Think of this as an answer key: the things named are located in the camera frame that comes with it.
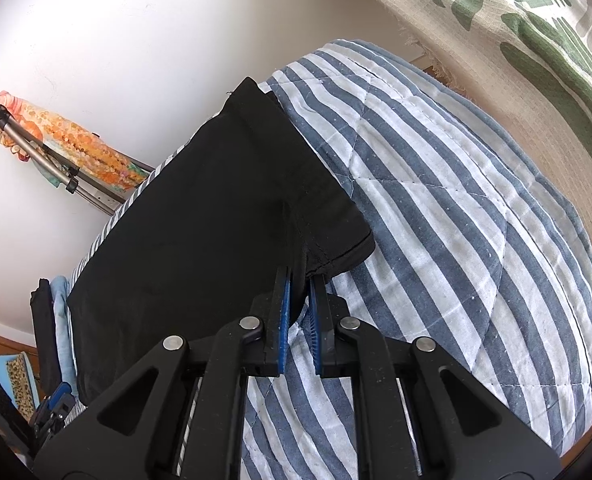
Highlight black pants with yellow lines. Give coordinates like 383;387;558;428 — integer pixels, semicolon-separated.
67;78;375;404

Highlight folded black garment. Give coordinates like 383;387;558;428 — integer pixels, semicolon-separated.
30;278;61;396

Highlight leopard print cushion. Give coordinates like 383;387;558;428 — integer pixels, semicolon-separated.
6;353;35;422

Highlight light blue chair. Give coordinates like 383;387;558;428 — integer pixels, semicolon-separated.
0;352;40;412

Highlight folded light blue garment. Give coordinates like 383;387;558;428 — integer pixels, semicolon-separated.
49;275;79;399

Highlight blue white striped quilt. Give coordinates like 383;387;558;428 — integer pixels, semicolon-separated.
69;38;592;480

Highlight grey metal tripod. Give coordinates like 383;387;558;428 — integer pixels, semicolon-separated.
0;104;126;216

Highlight orange floral scarf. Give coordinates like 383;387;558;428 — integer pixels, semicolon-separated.
0;91;148;193

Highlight green patterned white pillow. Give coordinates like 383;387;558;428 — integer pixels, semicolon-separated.
378;0;592;244

